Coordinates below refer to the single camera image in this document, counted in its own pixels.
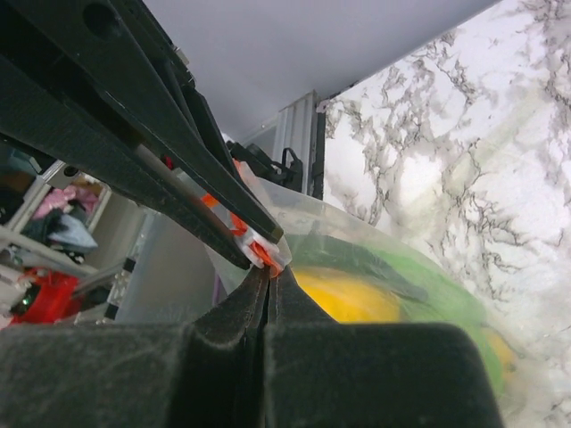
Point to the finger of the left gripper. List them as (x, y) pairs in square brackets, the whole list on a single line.
[(32, 116), (135, 68)]

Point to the clear zip top bag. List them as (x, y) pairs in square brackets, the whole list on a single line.
[(531, 399)]

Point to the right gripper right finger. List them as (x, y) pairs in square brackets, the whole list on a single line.
[(319, 373)]

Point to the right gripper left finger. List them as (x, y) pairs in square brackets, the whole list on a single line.
[(200, 374)]

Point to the aluminium frame post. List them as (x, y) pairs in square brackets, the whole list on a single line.
[(300, 134)]

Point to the yellow toy pepper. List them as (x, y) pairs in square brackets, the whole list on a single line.
[(348, 299)]

